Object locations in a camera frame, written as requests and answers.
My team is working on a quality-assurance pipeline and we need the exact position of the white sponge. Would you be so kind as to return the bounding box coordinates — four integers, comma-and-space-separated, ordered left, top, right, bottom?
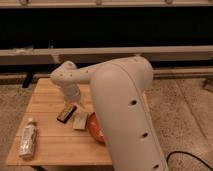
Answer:
73, 112, 88, 130

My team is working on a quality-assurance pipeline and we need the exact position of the dark snack bar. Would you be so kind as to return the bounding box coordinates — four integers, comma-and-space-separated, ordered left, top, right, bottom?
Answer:
57, 104, 77, 124

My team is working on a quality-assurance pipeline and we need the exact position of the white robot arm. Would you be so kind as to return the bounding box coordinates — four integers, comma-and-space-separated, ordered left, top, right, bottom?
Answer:
51, 56, 169, 171

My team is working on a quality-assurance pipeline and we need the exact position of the black cable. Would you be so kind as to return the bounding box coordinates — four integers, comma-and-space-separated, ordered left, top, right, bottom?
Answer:
166, 150, 213, 171

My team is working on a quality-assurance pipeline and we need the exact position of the orange bowl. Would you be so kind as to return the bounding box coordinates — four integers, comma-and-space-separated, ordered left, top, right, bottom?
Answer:
87, 113, 104, 143

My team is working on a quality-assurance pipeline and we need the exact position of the long grey shelf rail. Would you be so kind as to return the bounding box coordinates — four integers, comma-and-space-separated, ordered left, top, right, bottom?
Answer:
0, 45, 213, 66

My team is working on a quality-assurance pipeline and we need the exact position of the wooden table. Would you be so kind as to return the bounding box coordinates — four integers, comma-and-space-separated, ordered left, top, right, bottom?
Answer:
6, 78, 112, 166

